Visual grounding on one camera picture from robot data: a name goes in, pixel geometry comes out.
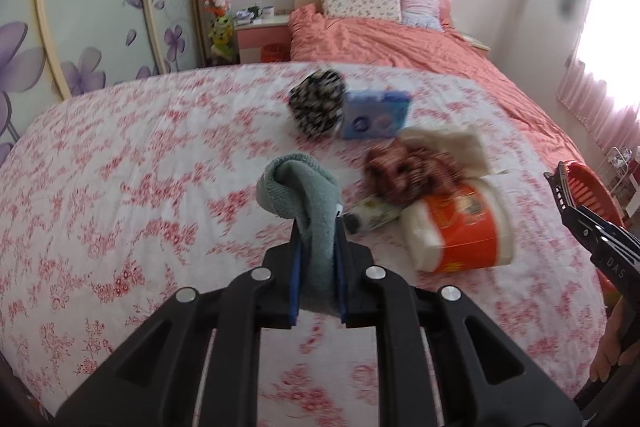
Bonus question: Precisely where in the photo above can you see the orange white tissue roll pack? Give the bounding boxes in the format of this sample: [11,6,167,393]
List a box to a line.
[399,178,514,273]

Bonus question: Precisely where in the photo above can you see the beige paper napkin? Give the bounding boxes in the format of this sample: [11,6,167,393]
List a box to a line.
[397,124,509,178]

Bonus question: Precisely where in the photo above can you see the floral hand cream tube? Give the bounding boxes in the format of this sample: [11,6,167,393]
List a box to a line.
[342,195,402,234]

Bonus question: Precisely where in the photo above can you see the brown striped scrunchie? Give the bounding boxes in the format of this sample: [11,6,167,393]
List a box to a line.
[363,139,463,207]

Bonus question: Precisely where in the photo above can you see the green smiley face towel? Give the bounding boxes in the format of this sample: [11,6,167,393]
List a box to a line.
[256,153,342,317]

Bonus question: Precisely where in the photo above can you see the person's right hand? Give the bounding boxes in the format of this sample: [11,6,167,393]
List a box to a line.
[589,297,640,383]

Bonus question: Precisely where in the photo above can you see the orange plastic basket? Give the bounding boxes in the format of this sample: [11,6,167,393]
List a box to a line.
[556,160,626,298]

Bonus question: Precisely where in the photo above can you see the pink curtain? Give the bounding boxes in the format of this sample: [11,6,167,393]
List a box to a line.
[556,0,639,150]

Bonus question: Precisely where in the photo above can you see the floral pink white bedspread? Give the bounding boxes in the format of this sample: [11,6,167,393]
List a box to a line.
[1,61,605,412]

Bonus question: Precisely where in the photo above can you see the blue tissue pack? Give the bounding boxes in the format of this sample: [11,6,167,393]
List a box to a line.
[341,90,412,140]

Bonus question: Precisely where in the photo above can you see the striped pink pillow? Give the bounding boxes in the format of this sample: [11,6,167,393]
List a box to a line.
[400,0,444,32]

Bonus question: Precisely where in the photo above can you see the black floral scrunchie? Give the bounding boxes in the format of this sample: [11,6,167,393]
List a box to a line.
[288,69,346,139]

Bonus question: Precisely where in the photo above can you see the pink nightstand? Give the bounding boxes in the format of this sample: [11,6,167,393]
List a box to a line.
[234,15,291,64]

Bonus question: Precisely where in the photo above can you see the coral orange duvet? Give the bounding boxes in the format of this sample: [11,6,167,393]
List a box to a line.
[288,4,585,167]

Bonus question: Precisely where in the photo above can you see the flower pattern wardrobe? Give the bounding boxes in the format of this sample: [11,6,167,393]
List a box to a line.
[1,0,203,156]

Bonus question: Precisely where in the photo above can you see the plush toy display tube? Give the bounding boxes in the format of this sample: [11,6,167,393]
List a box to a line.
[201,0,236,66]

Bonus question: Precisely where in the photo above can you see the white wire rack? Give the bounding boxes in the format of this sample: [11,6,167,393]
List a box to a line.
[597,146,639,218]

